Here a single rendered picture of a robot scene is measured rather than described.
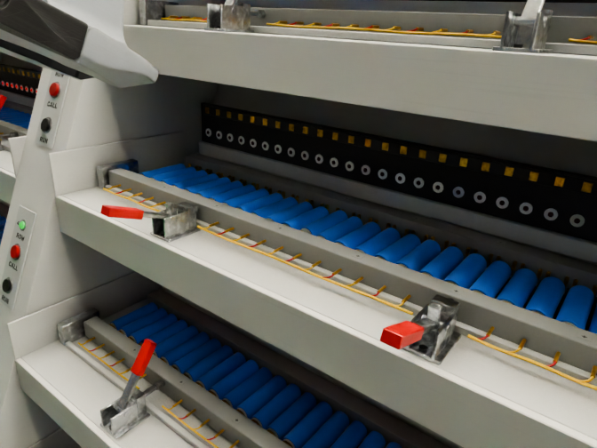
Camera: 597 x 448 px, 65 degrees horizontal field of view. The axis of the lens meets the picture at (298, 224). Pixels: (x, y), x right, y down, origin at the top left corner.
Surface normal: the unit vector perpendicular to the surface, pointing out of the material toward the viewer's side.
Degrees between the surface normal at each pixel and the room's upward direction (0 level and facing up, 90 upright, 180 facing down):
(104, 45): 91
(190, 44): 112
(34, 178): 90
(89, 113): 90
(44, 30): 91
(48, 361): 22
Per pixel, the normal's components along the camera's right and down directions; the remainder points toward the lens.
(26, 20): 0.91, 0.29
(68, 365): 0.05, -0.92
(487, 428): -0.60, 0.28
